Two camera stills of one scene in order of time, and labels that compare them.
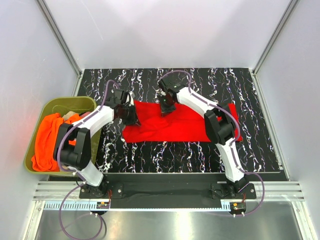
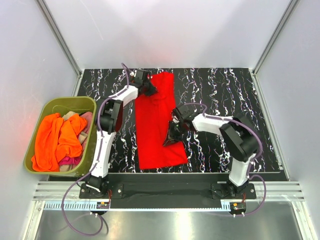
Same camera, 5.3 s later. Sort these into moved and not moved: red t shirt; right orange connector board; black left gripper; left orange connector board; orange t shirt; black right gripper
Moved: black left gripper; red t shirt; black right gripper
Not moved: left orange connector board; right orange connector board; orange t shirt
